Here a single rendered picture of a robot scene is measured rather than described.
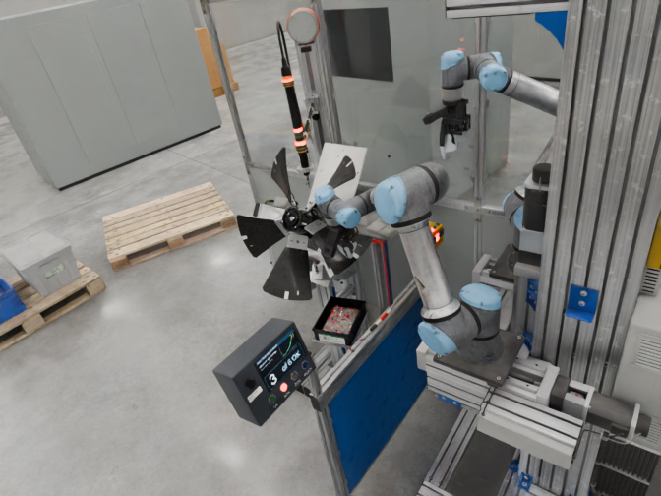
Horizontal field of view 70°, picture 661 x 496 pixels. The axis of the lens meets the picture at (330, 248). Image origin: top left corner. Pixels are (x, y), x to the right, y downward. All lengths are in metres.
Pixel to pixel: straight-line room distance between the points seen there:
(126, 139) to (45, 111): 1.02
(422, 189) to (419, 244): 0.15
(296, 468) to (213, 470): 0.44
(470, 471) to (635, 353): 1.03
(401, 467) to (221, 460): 0.95
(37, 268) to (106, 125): 3.29
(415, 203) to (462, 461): 1.40
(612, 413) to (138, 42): 6.83
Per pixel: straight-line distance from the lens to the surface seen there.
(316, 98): 2.44
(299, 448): 2.72
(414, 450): 2.63
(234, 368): 1.39
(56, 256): 4.40
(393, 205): 1.23
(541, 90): 1.66
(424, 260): 1.31
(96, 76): 7.17
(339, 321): 2.04
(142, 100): 7.38
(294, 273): 2.09
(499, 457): 2.38
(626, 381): 1.65
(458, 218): 2.54
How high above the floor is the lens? 2.20
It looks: 33 degrees down
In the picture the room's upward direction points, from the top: 11 degrees counter-clockwise
